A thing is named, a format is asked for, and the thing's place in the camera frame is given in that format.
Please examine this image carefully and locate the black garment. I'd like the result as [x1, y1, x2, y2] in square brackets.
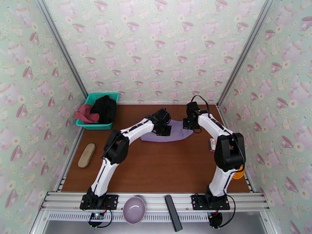
[90, 95, 117, 125]

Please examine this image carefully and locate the lavender purple garment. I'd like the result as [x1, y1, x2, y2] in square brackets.
[141, 119, 194, 143]

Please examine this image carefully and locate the aluminium corner post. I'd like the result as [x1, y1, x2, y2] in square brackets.
[33, 0, 88, 98]
[217, 0, 280, 107]

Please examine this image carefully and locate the right base black cable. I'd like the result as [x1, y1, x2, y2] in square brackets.
[218, 194, 236, 228]

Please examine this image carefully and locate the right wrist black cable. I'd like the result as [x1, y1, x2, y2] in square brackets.
[191, 95, 211, 117]

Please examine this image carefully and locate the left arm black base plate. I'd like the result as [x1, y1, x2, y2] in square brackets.
[80, 193, 119, 210]

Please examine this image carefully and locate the aluminium front rail frame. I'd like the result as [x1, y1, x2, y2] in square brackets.
[40, 191, 270, 212]

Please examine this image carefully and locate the clear cup with orange lid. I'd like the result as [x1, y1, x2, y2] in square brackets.
[231, 165, 245, 180]

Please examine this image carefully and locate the base black cable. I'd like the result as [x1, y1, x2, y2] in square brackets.
[97, 208, 113, 229]
[218, 194, 236, 228]

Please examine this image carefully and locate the maroon red tank top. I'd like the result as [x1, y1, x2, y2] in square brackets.
[74, 104, 100, 124]

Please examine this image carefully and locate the black rectangular bar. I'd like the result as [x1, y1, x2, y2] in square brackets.
[164, 195, 183, 232]

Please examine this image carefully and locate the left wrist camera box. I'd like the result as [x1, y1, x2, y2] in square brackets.
[156, 125, 172, 137]

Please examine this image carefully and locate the small electronics circuit board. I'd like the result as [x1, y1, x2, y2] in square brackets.
[89, 212, 106, 223]

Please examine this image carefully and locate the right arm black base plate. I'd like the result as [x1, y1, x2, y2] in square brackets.
[191, 193, 231, 211]

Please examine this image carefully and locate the purple bowl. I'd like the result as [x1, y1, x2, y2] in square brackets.
[122, 196, 147, 225]

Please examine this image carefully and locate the left aluminium corner post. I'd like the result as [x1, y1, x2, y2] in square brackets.
[33, 0, 88, 98]

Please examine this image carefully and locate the right aluminium corner post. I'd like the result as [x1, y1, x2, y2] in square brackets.
[217, 0, 280, 107]

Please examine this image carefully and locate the left base black cable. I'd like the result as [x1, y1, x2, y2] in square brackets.
[97, 208, 113, 229]

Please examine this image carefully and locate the teal plastic mesh basket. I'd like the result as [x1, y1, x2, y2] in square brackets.
[75, 92, 120, 131]

